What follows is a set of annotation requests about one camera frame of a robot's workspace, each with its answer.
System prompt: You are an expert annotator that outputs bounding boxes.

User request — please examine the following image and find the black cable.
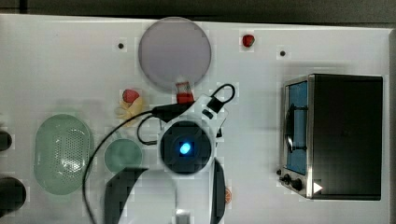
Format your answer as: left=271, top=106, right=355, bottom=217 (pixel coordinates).
left=81, top=83, right=236, bottom=224

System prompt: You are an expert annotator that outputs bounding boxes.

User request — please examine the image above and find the red plush ketchup bottle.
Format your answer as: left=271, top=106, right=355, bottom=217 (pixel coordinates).
left=176, top=81, right=194, bottom=104

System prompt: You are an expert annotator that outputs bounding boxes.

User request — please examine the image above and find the black object at edge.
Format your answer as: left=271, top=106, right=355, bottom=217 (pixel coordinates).
left=0, top=131, right=12, bottom=151

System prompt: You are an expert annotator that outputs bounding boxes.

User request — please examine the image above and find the orange slice toy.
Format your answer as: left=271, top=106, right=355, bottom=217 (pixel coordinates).
left=225, top=188, right=233, bottom=204

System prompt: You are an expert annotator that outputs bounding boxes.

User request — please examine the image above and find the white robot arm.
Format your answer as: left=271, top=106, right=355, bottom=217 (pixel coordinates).
left=103, top=94, right=228, bottom=224

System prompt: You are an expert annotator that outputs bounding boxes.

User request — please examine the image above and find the grey round plate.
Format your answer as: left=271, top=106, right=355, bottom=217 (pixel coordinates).
left=138, top=17, right=212, bottom=91

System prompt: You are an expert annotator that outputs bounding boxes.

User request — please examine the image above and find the green perforated strainer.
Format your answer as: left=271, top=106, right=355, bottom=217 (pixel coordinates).
left=34, top=114, right=92, bottom=195

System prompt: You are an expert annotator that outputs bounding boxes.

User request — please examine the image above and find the green round bowl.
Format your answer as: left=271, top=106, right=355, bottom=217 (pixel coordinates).
left=105, top=139, right=143, bottom=173

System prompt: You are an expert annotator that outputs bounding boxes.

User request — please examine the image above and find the silver toaster oven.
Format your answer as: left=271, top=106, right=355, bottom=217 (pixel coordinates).
left=276, top=74, right=384, bottom=201

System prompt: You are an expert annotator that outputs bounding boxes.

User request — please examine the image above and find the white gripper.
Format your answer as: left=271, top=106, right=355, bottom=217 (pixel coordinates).
left=158, top=94, right=228, bottom=175

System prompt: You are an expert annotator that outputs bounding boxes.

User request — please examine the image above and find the small red strawberry toy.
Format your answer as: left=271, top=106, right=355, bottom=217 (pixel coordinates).
left=242, top=35, right=255, bottom=48

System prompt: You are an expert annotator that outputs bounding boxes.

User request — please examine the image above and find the black round object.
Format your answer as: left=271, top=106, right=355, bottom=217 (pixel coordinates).
left=0, top=177, right=26, bottom=217

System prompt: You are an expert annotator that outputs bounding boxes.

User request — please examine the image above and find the red plush strawberry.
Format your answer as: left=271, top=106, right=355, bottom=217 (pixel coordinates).
left=122, top=89, right=139, bottom=104

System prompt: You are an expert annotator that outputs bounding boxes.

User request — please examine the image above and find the yellow plush banana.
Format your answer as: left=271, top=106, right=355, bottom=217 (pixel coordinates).
left=115, top=97, right=144, bottom=120

